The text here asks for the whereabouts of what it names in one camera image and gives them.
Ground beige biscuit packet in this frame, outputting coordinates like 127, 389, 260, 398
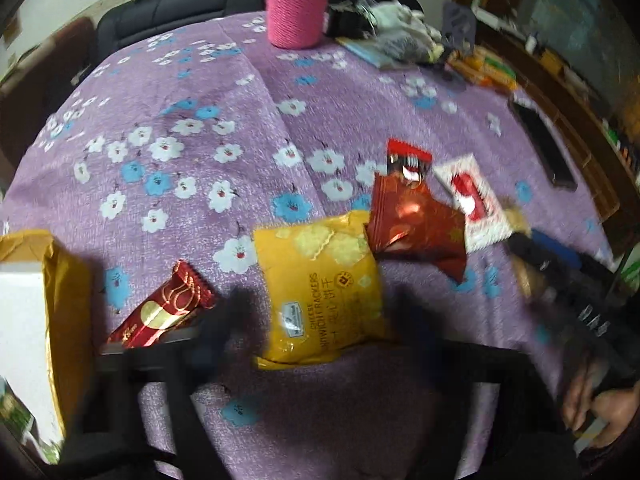
502, 205, 546, 301

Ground dark red gold-print snack packet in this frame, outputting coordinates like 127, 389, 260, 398
367, 172, 468, 281

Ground purple floral tablecloth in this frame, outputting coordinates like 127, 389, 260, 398
0, 10, 621, 480

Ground clear plastic bag dark contents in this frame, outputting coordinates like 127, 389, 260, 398
372, 30, 443, 66

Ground thin booklet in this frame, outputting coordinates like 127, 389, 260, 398
337, 35, 396, 68

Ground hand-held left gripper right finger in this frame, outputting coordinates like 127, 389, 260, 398
392, 287, 581, 480

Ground black charger block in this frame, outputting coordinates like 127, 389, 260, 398
325, 7, 371, 41

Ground black remote control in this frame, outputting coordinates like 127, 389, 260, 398
507, 100, 578, 191

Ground person's right hand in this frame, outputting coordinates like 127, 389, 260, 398
560, 360, 640, 451

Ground pink bottle with knitted sleeve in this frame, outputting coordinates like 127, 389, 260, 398
257, 0, 333, 51

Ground red snack packet dark panel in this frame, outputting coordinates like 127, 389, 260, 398
385, 139, 433, 186

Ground red and white snack packet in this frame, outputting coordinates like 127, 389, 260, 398
432, 155, 516, 253

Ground red and gold wafer packet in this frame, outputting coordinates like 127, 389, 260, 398
105, 260, 218, 351

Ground green pea snack packet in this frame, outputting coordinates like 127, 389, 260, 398
0, 377, 38, 461

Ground black sofa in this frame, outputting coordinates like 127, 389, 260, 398
97, 0, 426, 61

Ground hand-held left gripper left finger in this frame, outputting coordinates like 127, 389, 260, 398
65, 287, 262, 480

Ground yellow cardboard box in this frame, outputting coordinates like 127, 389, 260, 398
0, 230, 93, 456

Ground wooden cabinet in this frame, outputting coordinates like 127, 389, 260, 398
452, 0, 640, 281

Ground white plastic bag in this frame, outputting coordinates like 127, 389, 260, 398
370, 2, 426, 31

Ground orange snack boxes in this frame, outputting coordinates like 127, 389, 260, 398
447, 47, 518, 93

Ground grey phone stand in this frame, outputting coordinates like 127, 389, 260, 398
442, 2, 478, 86

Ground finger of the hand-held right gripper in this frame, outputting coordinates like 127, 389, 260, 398
505, 230, 586, 281

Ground yellow cracker packet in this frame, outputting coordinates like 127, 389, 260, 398
252, 210, 396, 371

